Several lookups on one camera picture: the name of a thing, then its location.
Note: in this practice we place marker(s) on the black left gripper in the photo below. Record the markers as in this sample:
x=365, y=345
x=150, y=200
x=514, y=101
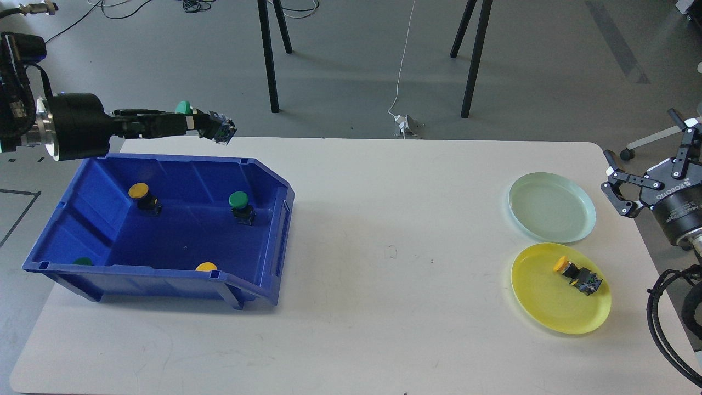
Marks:
x=82, y=129

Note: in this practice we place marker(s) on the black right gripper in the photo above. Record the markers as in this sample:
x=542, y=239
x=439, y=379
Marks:
x=680, y=206

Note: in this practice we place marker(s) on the green push button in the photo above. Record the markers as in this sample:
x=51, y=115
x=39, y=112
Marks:
x=210, y=125
x=241, y=208

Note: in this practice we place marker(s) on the yellow push button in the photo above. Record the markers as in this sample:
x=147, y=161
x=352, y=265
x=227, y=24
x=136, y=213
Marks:
x=581, y=278
x=206, y=267
x=146, y=202

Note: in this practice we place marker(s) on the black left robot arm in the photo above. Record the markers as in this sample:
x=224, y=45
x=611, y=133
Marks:
x=25, y=87

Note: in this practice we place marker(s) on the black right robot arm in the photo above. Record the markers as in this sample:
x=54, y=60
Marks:
x=625, y=193

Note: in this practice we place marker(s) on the yellow push button back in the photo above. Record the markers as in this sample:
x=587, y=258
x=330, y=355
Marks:
x=146, y=202

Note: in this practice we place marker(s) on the light green plate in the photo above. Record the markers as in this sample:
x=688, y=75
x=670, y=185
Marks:
x=551, y=208

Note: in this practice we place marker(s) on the green push button front corner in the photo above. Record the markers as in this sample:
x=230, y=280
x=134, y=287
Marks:
x=83, y=261

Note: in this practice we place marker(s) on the yellow push button front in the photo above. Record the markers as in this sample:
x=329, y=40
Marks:
x=206, y=267

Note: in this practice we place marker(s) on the yellow plate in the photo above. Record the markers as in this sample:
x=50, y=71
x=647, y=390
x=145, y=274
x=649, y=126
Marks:
x=557, y=301

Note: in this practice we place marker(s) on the office chair base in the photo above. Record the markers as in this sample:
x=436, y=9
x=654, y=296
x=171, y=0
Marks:
x=628, y=153

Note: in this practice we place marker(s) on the blue plastic storage bin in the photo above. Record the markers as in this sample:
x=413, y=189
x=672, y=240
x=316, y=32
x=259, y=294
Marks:
x=155, y=256

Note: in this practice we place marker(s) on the black tripod legs left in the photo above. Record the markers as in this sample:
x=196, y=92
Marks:
x=267, y=44

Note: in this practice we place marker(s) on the black tripod legs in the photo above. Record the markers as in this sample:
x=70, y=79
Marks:
x=267, y=44
x=477, y=48

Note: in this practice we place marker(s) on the black tripod legs right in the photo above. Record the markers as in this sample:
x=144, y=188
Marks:
x=477, y=48

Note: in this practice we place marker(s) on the white power adapter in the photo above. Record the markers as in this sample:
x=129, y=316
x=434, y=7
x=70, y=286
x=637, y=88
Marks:
x=406, y=127

